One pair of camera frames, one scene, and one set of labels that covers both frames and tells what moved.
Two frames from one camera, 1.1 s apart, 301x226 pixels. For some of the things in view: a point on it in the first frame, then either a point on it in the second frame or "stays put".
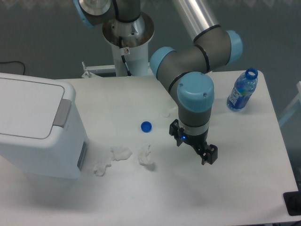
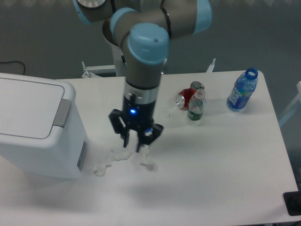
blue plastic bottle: (245, 85) stays put
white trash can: (43, 132) stays put
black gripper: (199, 141) to (138, 113)
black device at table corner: (292, 201) stays put
